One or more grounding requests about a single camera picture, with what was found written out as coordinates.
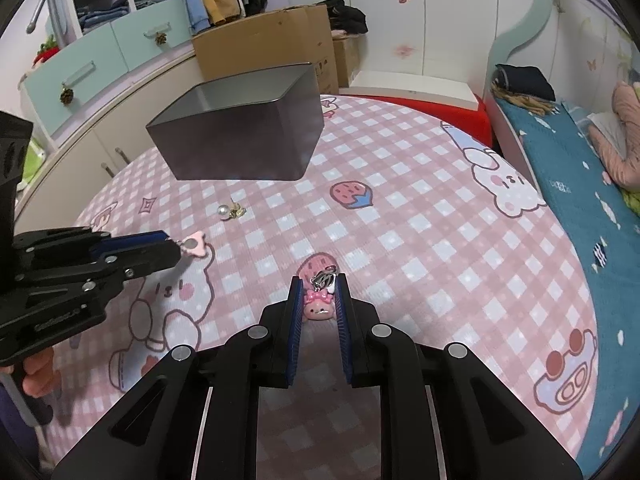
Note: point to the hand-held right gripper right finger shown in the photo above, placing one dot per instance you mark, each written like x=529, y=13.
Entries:
x=344, y=340

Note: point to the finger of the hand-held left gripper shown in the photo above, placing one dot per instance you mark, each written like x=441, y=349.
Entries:
x=135, y=240
x=150, y=259

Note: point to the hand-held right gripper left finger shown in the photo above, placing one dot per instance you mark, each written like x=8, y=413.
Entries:
x=296, y=340

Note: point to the pink bow face charm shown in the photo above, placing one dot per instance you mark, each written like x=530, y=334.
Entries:
x=320, y=307

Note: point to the grey metal tin box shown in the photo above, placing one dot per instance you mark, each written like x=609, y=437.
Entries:
x=240, y=135

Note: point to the person's left hand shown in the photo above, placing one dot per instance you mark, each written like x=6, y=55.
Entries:
x=40, y=375

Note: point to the green box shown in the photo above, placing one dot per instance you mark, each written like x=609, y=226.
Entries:
x=32, y=160

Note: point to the pearl earring with gold bow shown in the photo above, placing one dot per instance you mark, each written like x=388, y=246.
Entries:
x=222, y=211

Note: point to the pine cone drawer ornament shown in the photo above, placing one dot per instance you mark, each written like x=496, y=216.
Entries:
x=161, y=38
x=66, y=96

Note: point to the teal drawer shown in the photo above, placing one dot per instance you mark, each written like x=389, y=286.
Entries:
x=65, y=80
x=150, y=30

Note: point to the pink checked cartoon blanket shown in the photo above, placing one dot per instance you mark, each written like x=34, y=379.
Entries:
x=400, y=240

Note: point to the white cabinet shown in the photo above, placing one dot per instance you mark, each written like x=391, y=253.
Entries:
x=125, y=125

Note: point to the red plush decoration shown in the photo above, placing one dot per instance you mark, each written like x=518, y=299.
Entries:
x=46, y=50

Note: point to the metal pole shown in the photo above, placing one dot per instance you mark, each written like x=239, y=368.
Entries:
x=42, y=5

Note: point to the large cardboard box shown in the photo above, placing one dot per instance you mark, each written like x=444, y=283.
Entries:
x=265, y=40

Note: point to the blue printed bedsheet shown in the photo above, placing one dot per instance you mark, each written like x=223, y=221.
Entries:
x=575, y=220

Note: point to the white bedside step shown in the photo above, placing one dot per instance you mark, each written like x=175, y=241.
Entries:
x=415, y=85

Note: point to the small cardboard box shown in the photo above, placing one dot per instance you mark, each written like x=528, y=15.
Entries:
x=346, y=62

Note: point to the black folded clothes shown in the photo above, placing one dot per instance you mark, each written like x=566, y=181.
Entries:
x=347, y=15

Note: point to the dark folded garment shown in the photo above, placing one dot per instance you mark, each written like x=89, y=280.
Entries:
x=525, y=80

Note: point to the pink plush toy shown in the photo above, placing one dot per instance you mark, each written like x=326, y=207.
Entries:
x=620, y=145

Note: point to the mint green headboard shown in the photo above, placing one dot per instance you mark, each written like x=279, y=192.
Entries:
x=520, y=15

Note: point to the pink flower wall sticker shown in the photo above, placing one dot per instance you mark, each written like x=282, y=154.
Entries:
x=406, y=50

